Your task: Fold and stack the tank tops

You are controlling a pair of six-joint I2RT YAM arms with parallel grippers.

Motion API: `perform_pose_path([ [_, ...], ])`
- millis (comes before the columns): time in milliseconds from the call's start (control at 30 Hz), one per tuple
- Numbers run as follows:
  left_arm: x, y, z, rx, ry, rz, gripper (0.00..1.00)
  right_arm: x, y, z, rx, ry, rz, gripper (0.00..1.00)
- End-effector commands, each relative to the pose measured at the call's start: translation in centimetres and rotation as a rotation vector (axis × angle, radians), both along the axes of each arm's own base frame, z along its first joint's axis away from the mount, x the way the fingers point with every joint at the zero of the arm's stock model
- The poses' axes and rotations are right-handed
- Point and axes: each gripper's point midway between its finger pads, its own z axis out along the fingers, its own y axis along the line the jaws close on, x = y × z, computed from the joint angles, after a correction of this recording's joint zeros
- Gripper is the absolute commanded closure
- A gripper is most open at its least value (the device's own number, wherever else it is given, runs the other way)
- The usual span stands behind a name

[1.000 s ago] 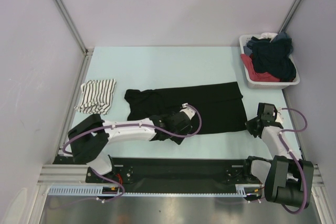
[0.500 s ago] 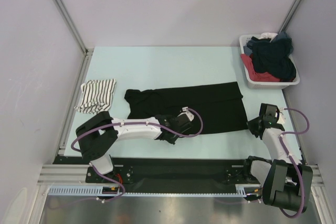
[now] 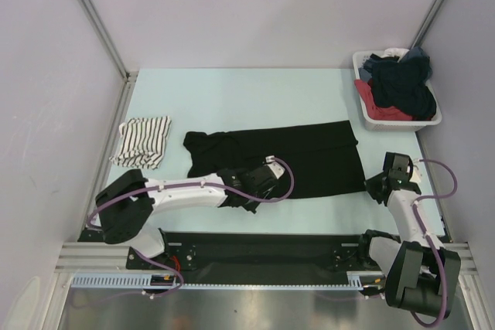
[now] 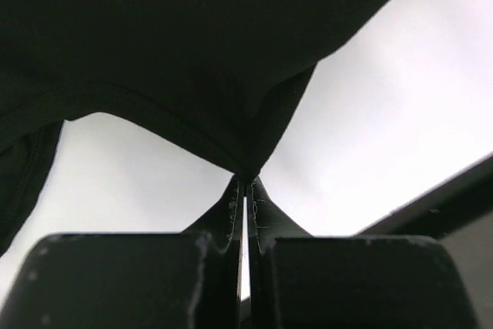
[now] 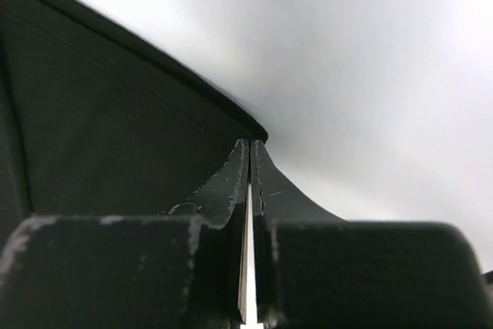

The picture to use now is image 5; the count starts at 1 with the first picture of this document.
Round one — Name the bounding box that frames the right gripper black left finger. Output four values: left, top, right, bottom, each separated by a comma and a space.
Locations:
1, 139, 250, 328

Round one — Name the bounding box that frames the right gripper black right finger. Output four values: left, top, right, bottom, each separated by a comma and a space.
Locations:
250, 140, 491, 328

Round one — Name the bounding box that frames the black tank top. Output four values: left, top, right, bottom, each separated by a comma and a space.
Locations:
1, 0, 267, 240

